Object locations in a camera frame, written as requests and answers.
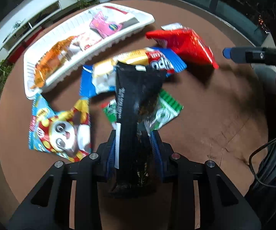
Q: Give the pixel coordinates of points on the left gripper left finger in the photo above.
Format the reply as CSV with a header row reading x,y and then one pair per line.
x,y
106,164

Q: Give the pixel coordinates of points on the blue roll cake packet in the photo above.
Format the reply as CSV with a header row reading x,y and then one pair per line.
x,y
132,66

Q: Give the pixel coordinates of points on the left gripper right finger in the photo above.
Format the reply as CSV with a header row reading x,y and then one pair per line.
x,y
162,152

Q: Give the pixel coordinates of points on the white red stick packet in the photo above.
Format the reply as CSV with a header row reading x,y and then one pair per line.
x,y
119,17

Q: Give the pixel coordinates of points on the green seaweed snack packet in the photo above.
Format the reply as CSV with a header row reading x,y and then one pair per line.
x,y
152,116

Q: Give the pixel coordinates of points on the pink snack packet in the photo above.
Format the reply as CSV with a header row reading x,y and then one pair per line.
x,y
104,27

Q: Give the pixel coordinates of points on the white plastic tray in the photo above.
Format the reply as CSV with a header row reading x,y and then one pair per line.
x,y
94,30

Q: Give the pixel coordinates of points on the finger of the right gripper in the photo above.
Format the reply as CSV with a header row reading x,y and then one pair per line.
x,y
257,55

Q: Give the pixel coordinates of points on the white snack packet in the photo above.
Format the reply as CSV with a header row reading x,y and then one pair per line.
x,y
172,26

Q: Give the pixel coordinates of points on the orange snack packet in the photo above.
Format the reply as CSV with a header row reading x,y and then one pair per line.
x,y
50,62

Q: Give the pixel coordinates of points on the white tv console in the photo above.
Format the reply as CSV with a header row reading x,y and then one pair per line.
x,y
25,18

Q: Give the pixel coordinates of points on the light blue cartoon snack bag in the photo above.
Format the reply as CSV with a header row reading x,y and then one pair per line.
x,y
65,133

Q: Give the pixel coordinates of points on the red white candy packet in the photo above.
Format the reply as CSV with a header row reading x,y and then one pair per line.
x,y
84,41

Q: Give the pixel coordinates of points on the black snack bag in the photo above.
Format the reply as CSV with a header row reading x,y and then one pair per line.
x,y
132,150

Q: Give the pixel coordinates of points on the large red snack bag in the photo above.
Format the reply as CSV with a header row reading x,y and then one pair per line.
x,y
186,43

